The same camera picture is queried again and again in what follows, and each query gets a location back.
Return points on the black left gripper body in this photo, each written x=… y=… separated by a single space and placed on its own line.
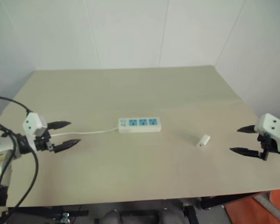
x=44 y=142

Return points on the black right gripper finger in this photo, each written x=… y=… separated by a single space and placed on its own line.
x=245 y=151
x=247 y=129

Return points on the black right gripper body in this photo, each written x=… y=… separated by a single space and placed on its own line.
x=264 y=147

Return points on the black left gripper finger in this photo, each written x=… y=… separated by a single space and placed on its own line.
x=59 y=125
x=67 y=144

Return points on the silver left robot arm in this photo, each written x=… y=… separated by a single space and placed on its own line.
x=0 y=149

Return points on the white plug adapter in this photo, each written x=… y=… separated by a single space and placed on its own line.
x=203 y=141

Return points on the white power strip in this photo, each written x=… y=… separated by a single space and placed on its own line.
x=140 y=124

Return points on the orange fabric object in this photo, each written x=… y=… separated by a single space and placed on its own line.
x=259 y=210

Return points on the dark rounded shape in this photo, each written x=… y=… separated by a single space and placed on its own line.
x=112 y=217

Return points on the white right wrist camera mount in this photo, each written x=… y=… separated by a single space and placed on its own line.
x=274 y=130

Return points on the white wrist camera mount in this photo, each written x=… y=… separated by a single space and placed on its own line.
x=32 y=123
x=274 y=130

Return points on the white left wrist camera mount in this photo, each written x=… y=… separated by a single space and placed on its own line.
x=32 y=123

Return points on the black table frame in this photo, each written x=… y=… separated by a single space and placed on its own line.
x=224 y=199

